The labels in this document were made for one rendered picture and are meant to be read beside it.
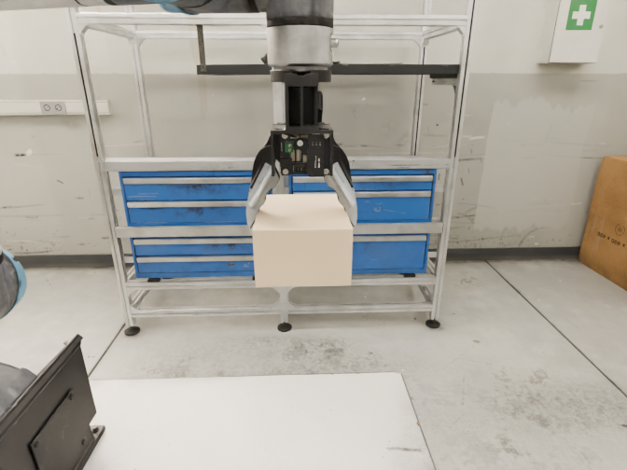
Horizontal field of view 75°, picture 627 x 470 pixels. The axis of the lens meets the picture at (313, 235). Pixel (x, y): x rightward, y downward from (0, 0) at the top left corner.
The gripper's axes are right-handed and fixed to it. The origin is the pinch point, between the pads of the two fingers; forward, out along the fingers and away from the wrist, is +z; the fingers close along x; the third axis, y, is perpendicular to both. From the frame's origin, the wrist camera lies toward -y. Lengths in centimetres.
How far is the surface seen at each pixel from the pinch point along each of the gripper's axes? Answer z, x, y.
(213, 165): 20, -39, -137
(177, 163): 19, -56, -137
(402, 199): 37, 52, -139
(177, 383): 39.9, -25.9, -15.1
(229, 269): 74, -36, -139
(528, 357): 110, 113, -108
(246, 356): 110, -27, -114
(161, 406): 39.9, -27.2, -9.0
